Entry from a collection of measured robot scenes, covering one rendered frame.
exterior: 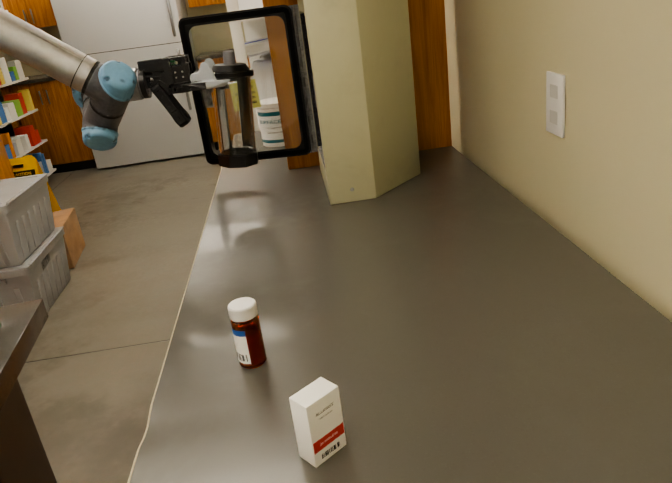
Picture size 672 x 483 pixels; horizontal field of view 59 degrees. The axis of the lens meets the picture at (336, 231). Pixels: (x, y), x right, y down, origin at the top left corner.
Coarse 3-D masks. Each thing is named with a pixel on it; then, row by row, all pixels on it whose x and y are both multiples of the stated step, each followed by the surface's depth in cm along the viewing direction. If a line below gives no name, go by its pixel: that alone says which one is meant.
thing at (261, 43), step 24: (216, 24) 157; (240, 24) 156; (264, 24) 156; (192, 48) 160; (216, 48) 159; (240, 48) 159; (264, 48) 158; (264, 72) 161; (288, 72) 160; (264, 96) 163; (288, 96) 163; (264, 120) 166; (288, 120) 165; (216, 144) 169; (264, 144) 168; (288, 144) 168
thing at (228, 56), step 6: (228, 54) 139; (234, 54) 140; (228, 60) 140; (234, 60) 141; (216, 66) 139; (222, 66) 138; (228, 66) 138; (234, 66) 138; (240, 66) 139; (246, 66) 141
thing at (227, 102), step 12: (216, 72) 138; (228, 72) 137; (240, 72) 138; (228, 84) 139; (240, 84) 139; (216, 96) 141; (228, 96) 140; (240, 96) 140; (216, 108) 142; (228, 108) 141; (240, 108) 141; (252, 108) 145; (216, 120) 144; (228, 120) 142; (240, 120) 142; (252, 120) 145; (228, 132) 143; (240, 132) 143; (252, 132) 146; (228, 144) 144; (240, 144) 144; (252, 144) 146
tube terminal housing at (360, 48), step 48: (336, 0) 126; (384, 0) 134; (336, 48) 129; (384, 48) 136; (336, 96) 133; (384, 96) 139; (336, 144) 137; (384, 144) 142; (336, 192) 141; (384, 192) 144
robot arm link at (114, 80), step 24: (0, 24) 116; (24, 24) 118; (0, 48) 118; (24, 48) 118; (48, 48) 119; (72, 48) 122; (48, 72) 121; (72, 72) 121; (96, 72) 122; (120, 72) 123; (96, 96) 124; (120, 96) 124
